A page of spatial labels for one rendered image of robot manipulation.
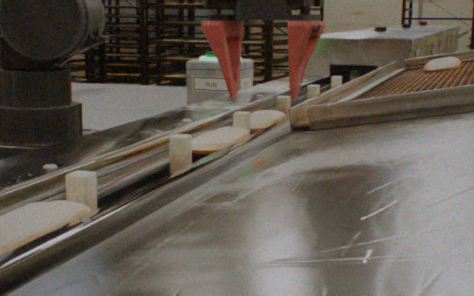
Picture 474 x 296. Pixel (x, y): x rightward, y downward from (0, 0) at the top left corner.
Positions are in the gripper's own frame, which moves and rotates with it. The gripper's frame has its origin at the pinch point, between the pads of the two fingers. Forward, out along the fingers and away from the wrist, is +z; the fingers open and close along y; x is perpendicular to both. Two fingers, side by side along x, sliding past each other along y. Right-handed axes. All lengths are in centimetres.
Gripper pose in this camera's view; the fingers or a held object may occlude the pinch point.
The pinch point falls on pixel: (263, 89)
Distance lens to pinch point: 74.2
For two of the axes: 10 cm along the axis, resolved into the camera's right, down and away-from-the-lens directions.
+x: -3.3, 1.6, -9.3
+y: -9.5, -0.6, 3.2
